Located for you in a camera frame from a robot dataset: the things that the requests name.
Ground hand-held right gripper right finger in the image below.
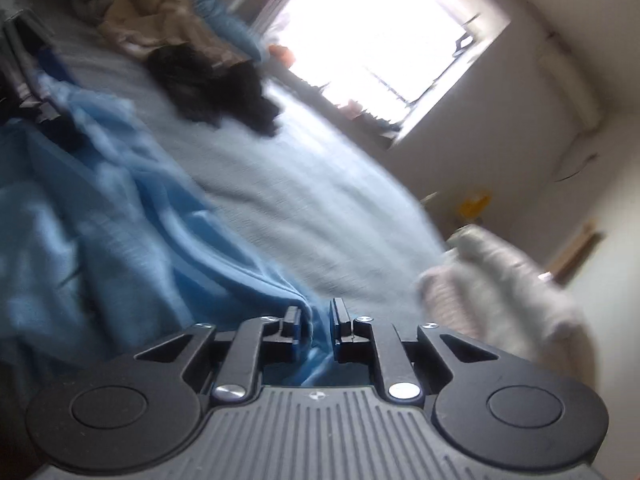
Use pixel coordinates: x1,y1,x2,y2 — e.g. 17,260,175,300
329,297,500,404

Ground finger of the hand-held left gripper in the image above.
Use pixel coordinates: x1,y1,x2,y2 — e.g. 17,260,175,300
0,11,76,128

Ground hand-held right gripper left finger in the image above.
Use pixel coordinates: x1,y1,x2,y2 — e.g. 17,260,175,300
135,306,304,404

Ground light blue garment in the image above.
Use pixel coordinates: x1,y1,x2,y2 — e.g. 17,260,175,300
0,72,346,386

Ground pale grey bed sheet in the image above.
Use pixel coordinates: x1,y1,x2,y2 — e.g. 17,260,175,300
0,0,451,313

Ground beige cloth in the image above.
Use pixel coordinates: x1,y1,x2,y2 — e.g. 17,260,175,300
97,0,251,68

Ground white and pink cloth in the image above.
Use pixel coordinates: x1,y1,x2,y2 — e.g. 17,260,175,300
416,225,599,388

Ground yellow object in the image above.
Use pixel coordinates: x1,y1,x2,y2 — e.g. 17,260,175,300
457,194,494,222

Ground black cloth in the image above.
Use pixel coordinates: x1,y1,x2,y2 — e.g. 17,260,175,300
145,45,283,138

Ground blue pillow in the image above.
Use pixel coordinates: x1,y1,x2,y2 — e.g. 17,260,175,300
187,0,268,63

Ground orange object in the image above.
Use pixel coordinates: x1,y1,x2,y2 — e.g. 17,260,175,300
267,42,297,69

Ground bright window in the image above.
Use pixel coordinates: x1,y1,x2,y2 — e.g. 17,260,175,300
270,0,512,137

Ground wooden frame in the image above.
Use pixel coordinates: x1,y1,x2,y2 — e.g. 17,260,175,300
546,220,607,287

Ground white wall air conditioner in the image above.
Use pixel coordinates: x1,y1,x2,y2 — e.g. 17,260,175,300
536,35,604,135

